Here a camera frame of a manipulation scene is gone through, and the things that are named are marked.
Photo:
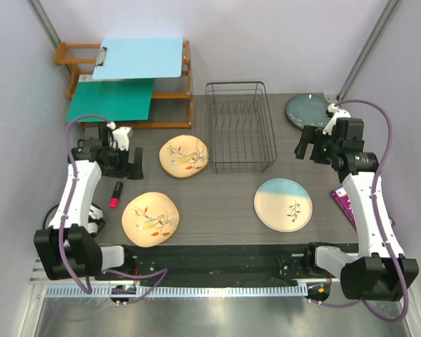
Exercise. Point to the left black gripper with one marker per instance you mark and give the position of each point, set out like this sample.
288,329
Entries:
132,170

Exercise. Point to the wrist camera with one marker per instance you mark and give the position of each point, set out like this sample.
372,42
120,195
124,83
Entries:
121,136
335,113

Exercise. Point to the light blue clipboard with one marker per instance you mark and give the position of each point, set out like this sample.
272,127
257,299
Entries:
143,58

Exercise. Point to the pink and black marker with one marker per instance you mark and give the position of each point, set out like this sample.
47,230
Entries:
114,201

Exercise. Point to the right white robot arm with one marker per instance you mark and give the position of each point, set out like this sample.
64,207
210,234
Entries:
380,271

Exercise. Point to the dark teal glazed plate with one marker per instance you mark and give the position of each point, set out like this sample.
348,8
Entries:
307,109

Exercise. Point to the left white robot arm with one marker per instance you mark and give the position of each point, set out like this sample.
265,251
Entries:
66,246

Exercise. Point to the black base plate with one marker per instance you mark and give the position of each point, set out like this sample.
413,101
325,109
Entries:
226,265

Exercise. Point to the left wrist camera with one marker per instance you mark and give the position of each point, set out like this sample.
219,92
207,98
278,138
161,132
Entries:
121,136

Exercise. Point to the white slotted cable duct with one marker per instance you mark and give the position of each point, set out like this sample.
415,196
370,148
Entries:
122,290

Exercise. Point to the black wire dish rack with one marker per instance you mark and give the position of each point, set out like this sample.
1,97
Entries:
240,135

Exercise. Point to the purple printed box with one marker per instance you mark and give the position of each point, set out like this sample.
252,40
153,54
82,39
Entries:
341,198

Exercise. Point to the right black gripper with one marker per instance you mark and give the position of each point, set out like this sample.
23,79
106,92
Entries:
309,137

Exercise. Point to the wooden shelf rack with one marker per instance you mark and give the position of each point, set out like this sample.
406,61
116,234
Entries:
80,67

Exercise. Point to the beige bird plate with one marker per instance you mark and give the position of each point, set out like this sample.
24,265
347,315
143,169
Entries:
183,156
150,219

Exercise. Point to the blue and cream plate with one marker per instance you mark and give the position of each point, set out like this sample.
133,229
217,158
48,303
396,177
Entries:
283,205

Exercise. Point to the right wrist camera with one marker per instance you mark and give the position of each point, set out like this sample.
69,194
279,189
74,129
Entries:
335,113

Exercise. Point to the green board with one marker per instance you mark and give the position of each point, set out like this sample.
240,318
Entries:
125,100

